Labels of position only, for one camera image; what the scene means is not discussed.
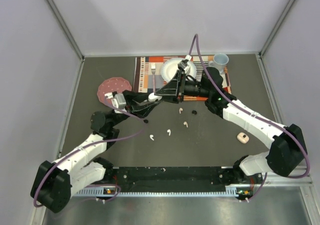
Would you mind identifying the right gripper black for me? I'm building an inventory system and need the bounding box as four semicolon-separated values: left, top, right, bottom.
155;70;211;104

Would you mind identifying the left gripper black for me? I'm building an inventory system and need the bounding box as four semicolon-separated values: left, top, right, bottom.
109;90;160;128

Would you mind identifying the pink beige earbud charging case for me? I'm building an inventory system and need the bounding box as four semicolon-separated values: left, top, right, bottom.
237;132;249;144

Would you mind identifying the white earbud charging case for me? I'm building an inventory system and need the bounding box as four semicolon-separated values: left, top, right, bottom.
147;92;162;102

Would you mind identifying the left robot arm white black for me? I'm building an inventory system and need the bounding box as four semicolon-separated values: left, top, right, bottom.
30;90;164;213

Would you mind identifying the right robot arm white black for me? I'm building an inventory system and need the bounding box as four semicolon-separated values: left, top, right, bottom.
148;67;308;183

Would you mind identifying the white plate blue rim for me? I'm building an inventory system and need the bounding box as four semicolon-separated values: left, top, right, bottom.
160;57;197;82

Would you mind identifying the colourful patchwork placemat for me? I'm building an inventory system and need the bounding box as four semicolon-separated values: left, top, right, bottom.
132;55;232;94

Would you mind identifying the pink dotted plate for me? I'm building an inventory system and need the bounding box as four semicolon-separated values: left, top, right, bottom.
97;77;132;105

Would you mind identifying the light blue mug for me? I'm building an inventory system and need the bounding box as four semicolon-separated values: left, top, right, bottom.
208;53;229;74

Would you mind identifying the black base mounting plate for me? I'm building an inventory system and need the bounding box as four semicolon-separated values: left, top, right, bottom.
109;166;238;193

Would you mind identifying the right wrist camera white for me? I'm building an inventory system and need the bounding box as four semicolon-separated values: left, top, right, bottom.
177;54;192;74

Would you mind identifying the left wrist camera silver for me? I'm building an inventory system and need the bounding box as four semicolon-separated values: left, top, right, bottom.
111;93;127;110

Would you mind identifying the fork with pink handle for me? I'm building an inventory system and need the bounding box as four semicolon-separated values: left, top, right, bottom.
151;62;156;92

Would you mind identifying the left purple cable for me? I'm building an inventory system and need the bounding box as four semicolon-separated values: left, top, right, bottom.
33;98;148;208

